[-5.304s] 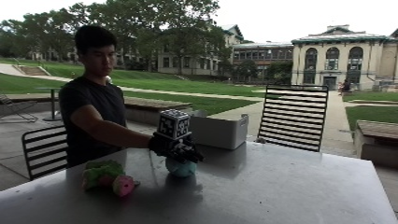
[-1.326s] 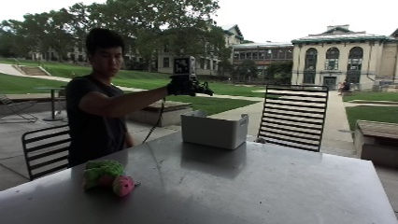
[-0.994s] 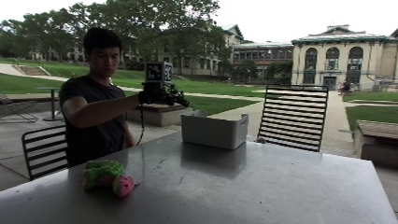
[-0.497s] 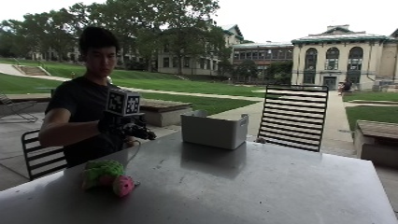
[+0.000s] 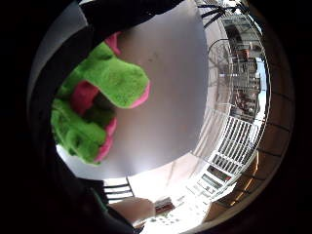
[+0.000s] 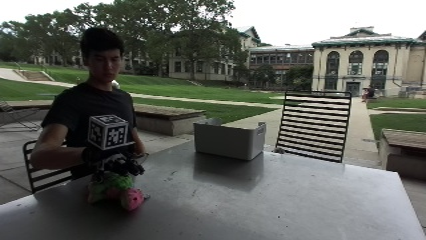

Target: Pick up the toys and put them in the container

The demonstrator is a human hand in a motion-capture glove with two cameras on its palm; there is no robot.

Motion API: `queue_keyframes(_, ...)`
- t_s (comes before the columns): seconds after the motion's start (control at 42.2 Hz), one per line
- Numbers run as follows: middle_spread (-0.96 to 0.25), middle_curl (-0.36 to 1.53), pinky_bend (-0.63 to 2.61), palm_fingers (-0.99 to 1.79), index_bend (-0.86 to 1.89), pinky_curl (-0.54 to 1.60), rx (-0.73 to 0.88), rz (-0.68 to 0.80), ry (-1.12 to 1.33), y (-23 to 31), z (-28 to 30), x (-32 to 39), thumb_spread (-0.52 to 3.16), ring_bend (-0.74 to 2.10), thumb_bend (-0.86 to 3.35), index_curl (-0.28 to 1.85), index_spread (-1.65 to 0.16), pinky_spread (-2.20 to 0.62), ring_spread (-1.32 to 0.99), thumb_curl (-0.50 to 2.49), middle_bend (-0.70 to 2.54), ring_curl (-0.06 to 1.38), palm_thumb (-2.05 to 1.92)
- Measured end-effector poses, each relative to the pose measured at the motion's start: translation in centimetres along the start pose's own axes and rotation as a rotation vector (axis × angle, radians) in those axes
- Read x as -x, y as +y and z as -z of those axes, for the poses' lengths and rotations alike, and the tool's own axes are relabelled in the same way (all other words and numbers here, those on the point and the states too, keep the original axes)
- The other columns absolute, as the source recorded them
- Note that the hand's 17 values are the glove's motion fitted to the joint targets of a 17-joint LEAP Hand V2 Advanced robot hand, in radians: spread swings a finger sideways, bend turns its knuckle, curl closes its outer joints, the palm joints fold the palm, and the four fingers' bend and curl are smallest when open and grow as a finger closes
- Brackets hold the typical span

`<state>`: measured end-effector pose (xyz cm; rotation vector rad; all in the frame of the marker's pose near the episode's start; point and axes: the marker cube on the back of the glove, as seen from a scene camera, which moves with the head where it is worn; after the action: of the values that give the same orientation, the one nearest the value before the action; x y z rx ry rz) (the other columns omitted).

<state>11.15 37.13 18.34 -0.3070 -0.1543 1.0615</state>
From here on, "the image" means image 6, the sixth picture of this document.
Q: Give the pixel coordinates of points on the black metal lounge chair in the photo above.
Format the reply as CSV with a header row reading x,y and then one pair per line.
x,y
18,116

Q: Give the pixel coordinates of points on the green and pink soft toy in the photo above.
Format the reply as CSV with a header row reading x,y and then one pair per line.
x,y
117,190

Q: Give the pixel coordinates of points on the the person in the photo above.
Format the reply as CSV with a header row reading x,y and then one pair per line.
x,y
91,100

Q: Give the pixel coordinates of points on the beige stone building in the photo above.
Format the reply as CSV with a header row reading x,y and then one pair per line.
x,y
368,63

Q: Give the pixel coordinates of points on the black slatted metal chair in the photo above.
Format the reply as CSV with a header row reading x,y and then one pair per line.
x,y
315,126

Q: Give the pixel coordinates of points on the large green tree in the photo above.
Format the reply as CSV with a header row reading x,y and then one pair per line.
x,y
195,30

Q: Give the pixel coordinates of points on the grey brick building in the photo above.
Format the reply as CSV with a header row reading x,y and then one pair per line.
x,y
280,61

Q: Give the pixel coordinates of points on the white marker cube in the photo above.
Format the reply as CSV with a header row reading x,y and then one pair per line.
x,y
109,132

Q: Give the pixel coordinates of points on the white rectangular bin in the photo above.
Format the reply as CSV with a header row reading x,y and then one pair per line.
x,y
228,140

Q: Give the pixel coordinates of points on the concrete bench with wooden top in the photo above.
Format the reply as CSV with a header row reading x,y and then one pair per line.
x,y
403,151
167,118

